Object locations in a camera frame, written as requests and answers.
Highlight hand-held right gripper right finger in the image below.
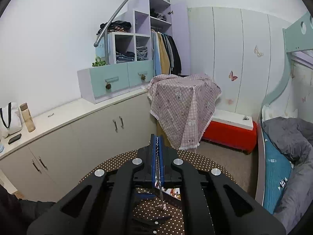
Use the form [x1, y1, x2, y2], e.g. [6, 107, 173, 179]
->
[159, 137, 286, 235]

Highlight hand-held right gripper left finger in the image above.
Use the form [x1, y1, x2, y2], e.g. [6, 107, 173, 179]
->
[26, 134, 159, 235]

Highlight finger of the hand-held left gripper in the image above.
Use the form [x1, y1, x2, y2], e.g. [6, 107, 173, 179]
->
[133, 193, 155, 200]

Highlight silver chain necklace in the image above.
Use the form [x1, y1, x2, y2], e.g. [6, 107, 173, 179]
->
[156, 137, 168, 211]

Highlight grey metal tin box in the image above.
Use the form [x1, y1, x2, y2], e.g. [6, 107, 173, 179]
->
[161, 187, 183, 208]

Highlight person's left forearm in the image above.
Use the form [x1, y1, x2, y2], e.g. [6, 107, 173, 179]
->
[0, 185, 57, 235]

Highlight pink bear print cloth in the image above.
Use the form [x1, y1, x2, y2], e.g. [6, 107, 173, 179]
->
[147, 73, 222, 152]

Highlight low white cabinet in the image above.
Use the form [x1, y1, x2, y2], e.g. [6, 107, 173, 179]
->
[0, 89, 157, 202]

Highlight red storage box white lid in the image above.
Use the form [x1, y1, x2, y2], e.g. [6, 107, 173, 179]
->
[202, 109, 258, 155]

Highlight lilac stair shelf cabinet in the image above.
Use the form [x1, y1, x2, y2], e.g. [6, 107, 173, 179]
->
[77, 0, 191, 104]

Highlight light blue hanging shirt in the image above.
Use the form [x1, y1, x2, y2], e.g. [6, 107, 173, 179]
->
[151, 31, 162, 77]

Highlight yellow hanging garment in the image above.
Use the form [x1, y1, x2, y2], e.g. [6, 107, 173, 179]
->
[158, 32, 170, 75]

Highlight teal bed sheet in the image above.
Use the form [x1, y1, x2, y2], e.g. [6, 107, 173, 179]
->
[263, 127, 297, 214]

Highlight folded dark jeans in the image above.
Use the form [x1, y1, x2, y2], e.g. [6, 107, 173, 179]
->
[116, 51, 135, 63]

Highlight folded light jeans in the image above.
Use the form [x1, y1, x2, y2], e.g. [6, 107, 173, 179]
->
[136, 46, 149, 61]

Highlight dark hanging coats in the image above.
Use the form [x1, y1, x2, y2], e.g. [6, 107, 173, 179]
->
[165, 34, 183, 76]

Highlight small green plant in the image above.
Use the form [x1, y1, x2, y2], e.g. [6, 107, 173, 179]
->
[92, 57, 107, 67]

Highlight light blue box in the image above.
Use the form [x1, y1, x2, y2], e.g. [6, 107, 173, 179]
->
[95, 33, 109, 64]

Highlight clear brown drink bottle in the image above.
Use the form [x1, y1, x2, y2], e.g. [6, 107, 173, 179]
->
[20, 103, 36, 133]

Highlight grey duvet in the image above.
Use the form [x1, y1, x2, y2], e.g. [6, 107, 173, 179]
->
[263, 117, 313, 233]

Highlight black phone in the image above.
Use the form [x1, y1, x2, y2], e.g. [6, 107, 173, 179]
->
[8, 133, 22, 145]

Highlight white wardrobe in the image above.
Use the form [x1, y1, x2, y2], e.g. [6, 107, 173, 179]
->
[187, 6, 291, 123]

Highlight pile of dark clothes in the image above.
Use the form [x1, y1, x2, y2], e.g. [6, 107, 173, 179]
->
[97, 21, 132, 36]

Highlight white tote bag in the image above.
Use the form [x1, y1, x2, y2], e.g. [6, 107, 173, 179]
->
[0, 102, 22, 139]

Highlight clothes in shelf cubby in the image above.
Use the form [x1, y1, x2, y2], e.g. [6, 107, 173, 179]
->
[150, 8, 167, 22]

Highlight grey metal handrail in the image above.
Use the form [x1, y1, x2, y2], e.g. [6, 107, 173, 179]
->
[94, 0, 172, 47]

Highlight mint green bunk bed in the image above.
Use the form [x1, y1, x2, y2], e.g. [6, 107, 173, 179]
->
[254, 11, 313, 216]

